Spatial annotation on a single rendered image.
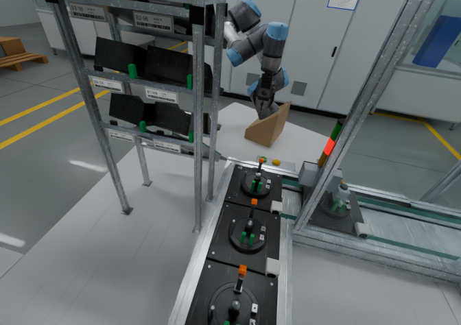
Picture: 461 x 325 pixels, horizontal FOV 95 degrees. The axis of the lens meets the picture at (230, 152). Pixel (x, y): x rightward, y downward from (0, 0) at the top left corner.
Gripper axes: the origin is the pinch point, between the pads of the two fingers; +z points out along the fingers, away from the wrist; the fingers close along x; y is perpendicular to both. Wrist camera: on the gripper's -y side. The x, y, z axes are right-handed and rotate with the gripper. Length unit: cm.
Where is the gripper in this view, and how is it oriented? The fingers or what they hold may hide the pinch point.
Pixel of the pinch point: (260, 113)
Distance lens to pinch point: 98.5
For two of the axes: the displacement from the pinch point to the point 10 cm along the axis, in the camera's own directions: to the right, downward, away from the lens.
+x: -9.7, -2.1, 1.1
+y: 2.2, -5.9, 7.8
